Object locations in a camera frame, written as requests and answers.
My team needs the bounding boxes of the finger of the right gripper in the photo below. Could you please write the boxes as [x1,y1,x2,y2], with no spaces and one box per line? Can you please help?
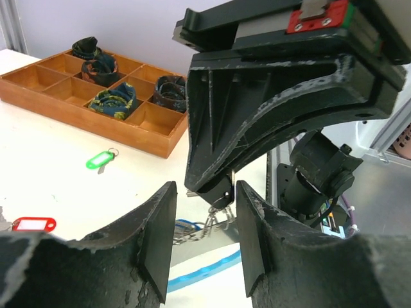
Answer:
[197,175,235,209]

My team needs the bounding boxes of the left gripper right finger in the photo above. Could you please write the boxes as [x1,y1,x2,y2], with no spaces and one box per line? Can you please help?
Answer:
[236,180,410,307]

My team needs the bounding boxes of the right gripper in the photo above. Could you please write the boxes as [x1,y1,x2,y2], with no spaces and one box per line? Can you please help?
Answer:
[173,1,410,191]

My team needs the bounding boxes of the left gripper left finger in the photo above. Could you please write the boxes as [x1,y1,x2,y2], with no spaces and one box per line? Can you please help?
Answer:
[1,181,177,307]

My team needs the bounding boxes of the blue handled key organiser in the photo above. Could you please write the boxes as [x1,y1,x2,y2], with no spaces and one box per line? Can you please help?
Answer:
[167,206,241,293]

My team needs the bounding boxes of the red tag key bunch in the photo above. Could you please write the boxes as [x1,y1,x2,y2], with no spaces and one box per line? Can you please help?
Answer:
[1,205,57,233]

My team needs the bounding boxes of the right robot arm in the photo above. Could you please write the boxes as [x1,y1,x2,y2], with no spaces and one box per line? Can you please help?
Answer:
[173,1,410,220]

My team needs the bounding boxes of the black fabric bundle bottom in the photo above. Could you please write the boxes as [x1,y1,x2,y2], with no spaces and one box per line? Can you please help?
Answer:
[153,75,187,113]

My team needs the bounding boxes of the black fabric bundle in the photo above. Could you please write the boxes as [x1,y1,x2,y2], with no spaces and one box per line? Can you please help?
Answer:
[81,53,121,87]
[72,37,101,60]
[153,75,187,113]

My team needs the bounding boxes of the floral fabric bundle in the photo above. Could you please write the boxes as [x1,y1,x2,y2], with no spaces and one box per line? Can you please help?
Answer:
[88,82,140,121]

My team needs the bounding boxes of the wooden compartment tray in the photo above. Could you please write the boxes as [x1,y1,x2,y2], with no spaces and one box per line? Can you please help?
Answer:
[1,50,188,158]

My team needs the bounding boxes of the black fabric bundle top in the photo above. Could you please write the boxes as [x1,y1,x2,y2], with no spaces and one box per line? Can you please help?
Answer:
[72,37,101,60]

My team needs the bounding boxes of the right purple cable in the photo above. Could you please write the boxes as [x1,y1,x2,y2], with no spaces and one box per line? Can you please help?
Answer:
[340,192,360,238]

